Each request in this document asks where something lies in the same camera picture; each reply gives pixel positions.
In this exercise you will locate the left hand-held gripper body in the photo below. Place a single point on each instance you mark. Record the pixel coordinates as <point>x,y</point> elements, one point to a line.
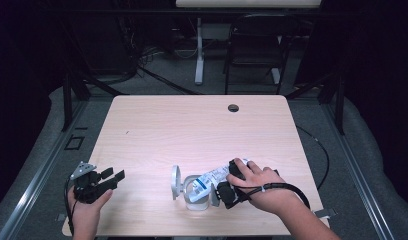
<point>87,190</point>

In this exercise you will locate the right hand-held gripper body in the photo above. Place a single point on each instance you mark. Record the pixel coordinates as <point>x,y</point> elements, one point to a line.
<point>233,198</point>

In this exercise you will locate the clear container with white lid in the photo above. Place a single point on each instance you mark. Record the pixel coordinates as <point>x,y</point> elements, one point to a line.
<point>175,183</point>

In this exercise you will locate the person's left hand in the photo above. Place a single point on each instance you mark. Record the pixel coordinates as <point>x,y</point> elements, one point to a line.
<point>85,220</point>

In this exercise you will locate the person's right hand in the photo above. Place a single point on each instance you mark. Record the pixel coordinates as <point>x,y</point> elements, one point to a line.
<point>265,196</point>

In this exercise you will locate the grey tape strip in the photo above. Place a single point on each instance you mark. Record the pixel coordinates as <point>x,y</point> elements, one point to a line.
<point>61,217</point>
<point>327,212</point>

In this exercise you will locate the black round table grommet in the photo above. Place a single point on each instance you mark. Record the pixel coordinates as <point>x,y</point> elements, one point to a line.
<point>233,108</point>

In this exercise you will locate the black metal stand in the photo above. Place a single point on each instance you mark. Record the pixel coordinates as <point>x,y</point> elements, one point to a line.
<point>67,106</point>
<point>340,106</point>

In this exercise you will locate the black folding chair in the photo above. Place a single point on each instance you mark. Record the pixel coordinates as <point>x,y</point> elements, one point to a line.
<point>258,36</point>

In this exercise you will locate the white background desk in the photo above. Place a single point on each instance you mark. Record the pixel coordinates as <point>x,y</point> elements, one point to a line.
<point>245,3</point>

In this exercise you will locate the aluminium floor rail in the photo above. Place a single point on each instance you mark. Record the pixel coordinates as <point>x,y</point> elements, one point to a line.
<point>35,186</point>
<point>362,186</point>

